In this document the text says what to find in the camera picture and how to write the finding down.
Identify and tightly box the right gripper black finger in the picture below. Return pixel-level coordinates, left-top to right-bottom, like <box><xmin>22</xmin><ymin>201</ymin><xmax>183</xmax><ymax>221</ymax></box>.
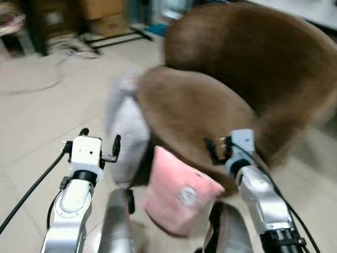
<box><xmin>204</xmin><ymin>137</ymin><xmax>220</xmax><ymax>166</ymax></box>

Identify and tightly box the grey pillow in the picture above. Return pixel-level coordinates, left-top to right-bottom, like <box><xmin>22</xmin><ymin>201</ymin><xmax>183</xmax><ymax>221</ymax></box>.
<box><xmin>104</xmin><ymin>71</ymin><xmax>152</xmax><ymax>190</ymax></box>

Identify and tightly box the pink pillow with round emblem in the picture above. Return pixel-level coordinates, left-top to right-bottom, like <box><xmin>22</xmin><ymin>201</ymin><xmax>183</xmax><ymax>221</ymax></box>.
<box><xmin>142</xmin><ymin>145</ymin><xmax>226</xmax><ymax>237</ymax></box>

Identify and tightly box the brown fabric sofa chair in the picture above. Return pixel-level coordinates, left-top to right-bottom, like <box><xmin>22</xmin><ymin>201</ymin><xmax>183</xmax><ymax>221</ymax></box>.
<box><xmin>137</xmin><ymin>2</ymin><xmax>337</xmax><ymax>194</ymax></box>

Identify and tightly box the grey left robot leg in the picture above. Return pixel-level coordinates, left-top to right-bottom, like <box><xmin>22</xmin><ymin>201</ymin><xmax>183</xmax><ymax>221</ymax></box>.
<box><xmin>97</xmin><ymin>189</ymin><xmax>136</xmax><ymax>253</ymax></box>

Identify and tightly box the grey robot leg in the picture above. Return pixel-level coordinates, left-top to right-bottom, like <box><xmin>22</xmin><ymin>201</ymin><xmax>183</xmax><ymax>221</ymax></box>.
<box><xmin>97</xmin><ymin>189</ymin><xmax>136</xmax><ymax>253</ymax></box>
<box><xmin>196</xmin><ymin>201</ymin><xmax>254</xmax><ymax>253</ymax></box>

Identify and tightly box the grey right robot leg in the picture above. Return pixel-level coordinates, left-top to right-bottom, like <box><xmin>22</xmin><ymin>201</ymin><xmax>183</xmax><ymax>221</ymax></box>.
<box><xmin>196</xmin><ymin>201</ymin><xmax>254</xmax><ymax>253</ymax></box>

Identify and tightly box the black metal stand base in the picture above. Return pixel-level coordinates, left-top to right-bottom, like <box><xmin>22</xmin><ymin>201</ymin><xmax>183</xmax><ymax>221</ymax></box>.
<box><xmin>78</xmin><ymin>26</ymin><xmax>170</xmax><ymax>54</ymax></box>

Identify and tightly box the small cardboard box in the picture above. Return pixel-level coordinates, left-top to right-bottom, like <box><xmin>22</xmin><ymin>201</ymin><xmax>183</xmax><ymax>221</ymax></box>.
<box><xmin>87</xmin><ymin>15</ymin><xmax>130</xmax><ymax>37</ymax></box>

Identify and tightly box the dark wooden cabinet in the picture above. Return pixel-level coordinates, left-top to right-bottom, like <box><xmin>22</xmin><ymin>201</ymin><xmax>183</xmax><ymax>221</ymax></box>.
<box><xmin>20</xmin><ymin>0</ymin><xmax>86</xmax><ymax>55</ymax></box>

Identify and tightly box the large cardboard box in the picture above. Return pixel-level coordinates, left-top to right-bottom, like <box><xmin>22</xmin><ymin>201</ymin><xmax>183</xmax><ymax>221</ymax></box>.
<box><xmin>79</xmin><ymin>0</ymin><xmax>127</xmax><ymax>21</ymax></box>

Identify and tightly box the white table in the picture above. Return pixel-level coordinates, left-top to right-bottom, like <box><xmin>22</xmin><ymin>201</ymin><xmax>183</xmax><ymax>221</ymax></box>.
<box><xmin>246</xmin><ymin>0</ymin><xmax>337</xmax><ymax>31</ymax></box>

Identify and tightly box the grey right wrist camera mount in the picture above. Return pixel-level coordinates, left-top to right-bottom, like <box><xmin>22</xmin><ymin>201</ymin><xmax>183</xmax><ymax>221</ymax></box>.
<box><xmin>230</xmin><ymin>129</ymin><xmax>256</xmax><ymax>167</ymax></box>

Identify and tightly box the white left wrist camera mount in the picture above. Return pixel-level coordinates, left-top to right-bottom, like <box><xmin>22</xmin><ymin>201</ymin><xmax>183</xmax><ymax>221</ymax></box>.
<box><xmin>70</xmin><ymin>135</ymin><xmax>104</xmax><ymax>173</ymax></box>

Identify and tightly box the grey floor cable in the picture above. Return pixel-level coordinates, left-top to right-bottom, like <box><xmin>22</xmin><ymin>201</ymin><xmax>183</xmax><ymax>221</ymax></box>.
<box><xmin>0</xmin><ymin>41</ymin><xmax>102</xmax><ymax>96</ymax></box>

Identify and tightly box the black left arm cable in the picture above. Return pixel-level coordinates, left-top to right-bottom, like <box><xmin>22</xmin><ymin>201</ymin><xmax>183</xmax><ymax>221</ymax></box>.
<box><xmin>0</xmin><ymin>139</ymin><xmax>73</xmax><ymax>236</ymax></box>

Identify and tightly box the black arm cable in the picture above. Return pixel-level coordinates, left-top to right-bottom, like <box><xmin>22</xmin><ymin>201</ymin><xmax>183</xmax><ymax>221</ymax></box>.
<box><xmin>232</xmin><ymin>142</ymin><xmax>321</xmax><ymax>253</ymax></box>
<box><xmin>0</xmin><ymin>139</ymin><xmax>73</xmax><ymax>236</ymax></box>

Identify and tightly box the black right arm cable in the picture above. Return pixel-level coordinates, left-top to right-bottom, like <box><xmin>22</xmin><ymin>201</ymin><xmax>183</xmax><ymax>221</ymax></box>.
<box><xmin>232</xmin><ymin>142</ymin><xmax>321</xmax><ymax>253</ymax></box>

